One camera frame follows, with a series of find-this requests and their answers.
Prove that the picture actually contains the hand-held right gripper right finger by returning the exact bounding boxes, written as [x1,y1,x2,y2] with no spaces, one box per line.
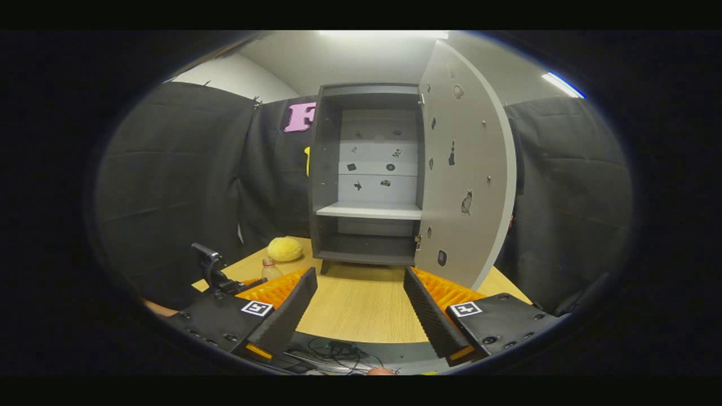
[403,266,559,367]

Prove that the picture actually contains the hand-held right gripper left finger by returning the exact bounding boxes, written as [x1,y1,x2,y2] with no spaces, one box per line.
[164,267,318,363]

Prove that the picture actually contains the grey cabinet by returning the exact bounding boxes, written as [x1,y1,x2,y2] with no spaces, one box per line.
[307,83,425,275]

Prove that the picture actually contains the grey cabinet door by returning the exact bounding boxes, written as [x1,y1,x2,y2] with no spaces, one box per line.
[413,41,517,291]

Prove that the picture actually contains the white cabinet shelf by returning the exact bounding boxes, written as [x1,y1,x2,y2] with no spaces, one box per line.
[316,202,422,220]

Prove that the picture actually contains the yellow plush toy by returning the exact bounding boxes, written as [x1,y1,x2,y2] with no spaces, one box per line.
[267,236,304,262]

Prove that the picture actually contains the black backdrop cloth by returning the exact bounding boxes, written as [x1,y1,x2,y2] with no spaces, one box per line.
[95,82,633,316]

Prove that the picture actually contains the narrow ceiling light panel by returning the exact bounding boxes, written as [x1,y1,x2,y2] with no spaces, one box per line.
[541,72,586,99]

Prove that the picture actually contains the wide ceiling light panel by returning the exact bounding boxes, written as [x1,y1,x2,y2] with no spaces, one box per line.
[319,30,449,40]

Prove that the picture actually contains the black cable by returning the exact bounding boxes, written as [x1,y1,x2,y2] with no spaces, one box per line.
[305,337,385,374]

